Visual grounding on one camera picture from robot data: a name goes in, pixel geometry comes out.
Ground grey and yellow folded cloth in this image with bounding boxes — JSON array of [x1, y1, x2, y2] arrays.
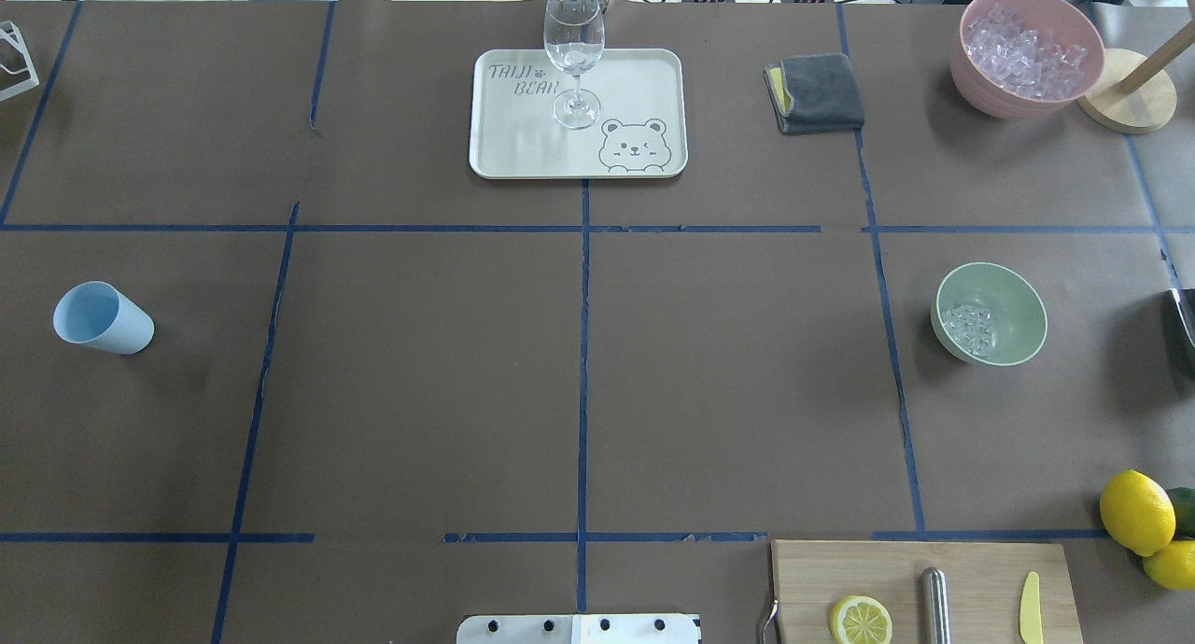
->
[[762, 53, 865, 136]]

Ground green bowl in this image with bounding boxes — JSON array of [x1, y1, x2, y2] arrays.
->
[[929, 260, 1048, 368]]

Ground yellow lemon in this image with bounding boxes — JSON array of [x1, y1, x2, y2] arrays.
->
[[1101, 470, 1176, 558], [1142, 540, 1195, 591]]

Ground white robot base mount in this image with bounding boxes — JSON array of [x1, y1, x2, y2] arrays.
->
[[456, 613, 703, 643]]

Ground wooden cutting board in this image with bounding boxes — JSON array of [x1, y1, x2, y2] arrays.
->
[[771, 540, 1084, 643]]

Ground half lemon slice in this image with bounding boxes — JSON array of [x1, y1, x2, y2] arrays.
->
[[828, 595, 893, 643]]

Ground cream bear tray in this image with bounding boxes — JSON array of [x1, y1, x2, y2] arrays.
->
[[468, 49, 688, 179]]

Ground light blue plastic cup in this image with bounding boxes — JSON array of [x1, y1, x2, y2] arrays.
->
[[53, 281, 155, 356]]

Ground clear wine glass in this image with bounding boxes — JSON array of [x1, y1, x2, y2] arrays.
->
[[543, 0, 606, 130]]

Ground pink bowl of ice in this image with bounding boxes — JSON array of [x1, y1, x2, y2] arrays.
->
[[950, 0, 1105, 119]]

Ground yellow plastic knife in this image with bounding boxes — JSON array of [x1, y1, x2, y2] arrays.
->
[[1019, 571, 1043, 644]]

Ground ice cubes in green bowl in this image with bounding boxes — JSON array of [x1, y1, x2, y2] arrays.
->
[[940, 303, 997, 358]]

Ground steel knife handle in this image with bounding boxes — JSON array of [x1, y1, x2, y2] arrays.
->
[[921, 568, 952, 644]]

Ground white wire cup rack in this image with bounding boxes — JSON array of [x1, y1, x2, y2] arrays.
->
[[1, 22, 41, 102]]

